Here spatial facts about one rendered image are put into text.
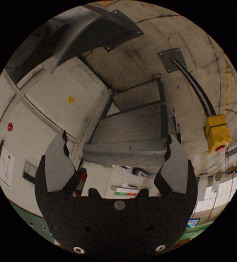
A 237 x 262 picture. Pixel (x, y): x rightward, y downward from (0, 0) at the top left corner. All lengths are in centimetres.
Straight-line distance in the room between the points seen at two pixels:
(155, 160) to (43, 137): 70
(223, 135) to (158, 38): 91
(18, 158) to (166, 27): 154
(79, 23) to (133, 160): 59
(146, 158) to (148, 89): 70
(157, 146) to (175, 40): 96
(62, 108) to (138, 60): 84
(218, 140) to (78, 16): 50
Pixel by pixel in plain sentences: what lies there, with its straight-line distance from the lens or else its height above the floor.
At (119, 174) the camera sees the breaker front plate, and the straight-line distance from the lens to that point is 63.
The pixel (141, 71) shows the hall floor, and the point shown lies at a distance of 107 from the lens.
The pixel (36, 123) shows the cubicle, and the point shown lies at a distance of 73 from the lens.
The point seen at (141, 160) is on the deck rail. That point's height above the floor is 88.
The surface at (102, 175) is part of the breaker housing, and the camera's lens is 61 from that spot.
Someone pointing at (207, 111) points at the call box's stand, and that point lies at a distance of 38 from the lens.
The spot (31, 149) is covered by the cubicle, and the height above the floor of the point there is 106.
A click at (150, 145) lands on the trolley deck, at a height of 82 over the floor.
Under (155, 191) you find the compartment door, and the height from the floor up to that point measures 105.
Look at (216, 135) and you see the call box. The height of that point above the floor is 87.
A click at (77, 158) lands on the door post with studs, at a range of 81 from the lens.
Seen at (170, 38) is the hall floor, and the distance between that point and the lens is 103.
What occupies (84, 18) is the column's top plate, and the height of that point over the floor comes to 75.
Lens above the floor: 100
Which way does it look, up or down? 30 degrees down
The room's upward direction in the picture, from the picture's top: 162 degrees counter-clockwise
